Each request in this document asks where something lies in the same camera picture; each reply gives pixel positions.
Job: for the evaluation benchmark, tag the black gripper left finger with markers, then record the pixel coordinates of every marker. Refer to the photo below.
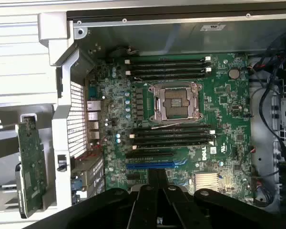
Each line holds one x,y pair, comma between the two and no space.
138,207

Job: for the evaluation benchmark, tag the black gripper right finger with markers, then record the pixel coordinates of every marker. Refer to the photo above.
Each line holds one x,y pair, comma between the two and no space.
181,207

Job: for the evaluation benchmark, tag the graphics card with black cooler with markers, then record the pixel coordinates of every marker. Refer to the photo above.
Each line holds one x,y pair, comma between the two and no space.
31,167

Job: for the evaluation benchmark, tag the short black expansion slot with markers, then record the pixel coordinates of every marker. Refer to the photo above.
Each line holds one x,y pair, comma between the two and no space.
134,176

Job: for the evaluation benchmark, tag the silver chipset heat sink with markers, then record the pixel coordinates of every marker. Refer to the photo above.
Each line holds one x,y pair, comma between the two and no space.
206,180

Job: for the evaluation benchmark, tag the blue expansion slot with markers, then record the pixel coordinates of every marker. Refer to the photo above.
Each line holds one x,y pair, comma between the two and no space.
145,165

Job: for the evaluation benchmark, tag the long black expansion slot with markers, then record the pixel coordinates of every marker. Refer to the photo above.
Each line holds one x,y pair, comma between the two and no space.
149,155

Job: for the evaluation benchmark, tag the blue slot latch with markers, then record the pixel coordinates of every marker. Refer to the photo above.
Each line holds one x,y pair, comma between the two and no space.
76,184

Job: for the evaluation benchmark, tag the locking lever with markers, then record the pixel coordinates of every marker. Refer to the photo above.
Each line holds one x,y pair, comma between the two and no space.
164,126
143,81

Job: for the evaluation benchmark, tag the green motherboard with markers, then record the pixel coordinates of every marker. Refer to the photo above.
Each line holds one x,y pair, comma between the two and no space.
219,114

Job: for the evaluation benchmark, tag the metal socket cover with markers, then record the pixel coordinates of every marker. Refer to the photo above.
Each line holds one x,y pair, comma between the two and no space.
193,102

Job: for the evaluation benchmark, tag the CPU socket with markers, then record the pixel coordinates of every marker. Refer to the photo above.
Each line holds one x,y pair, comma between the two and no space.
175,101

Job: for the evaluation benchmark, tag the coin cell battery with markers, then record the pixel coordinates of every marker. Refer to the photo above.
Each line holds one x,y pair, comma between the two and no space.
234,74

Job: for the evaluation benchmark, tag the grey parts rack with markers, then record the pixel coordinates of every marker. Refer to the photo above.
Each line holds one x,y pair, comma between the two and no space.
4,145

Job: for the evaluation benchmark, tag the black grey PC case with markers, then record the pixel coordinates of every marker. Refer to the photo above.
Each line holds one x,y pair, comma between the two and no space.
157,38

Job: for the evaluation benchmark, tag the white barcode sticker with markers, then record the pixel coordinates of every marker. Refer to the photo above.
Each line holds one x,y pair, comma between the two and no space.
212,27

